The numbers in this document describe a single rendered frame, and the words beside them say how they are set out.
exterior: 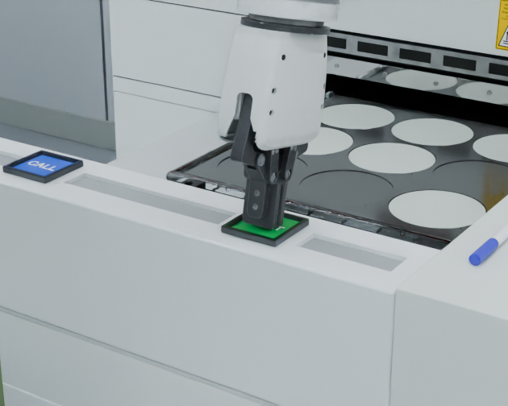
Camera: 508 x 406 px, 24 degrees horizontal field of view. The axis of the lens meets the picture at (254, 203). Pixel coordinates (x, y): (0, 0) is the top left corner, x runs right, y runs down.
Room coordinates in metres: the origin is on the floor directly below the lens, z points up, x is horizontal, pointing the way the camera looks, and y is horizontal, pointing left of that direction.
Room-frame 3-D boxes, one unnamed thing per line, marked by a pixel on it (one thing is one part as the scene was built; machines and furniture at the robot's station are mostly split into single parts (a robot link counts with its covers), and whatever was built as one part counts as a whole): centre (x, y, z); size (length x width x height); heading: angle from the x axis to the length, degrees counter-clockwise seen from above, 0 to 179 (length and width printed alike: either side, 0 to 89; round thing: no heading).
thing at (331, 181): (1.27, -0.16, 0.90); 0.34 x 0.34 x 0.01; 57
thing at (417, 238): (1.12, -0.06, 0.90); 0.38 x 0.01 x 0.01; 57
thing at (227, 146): (1.37, -0.01, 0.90); 0.37 x 0.01 x 0.01; 147
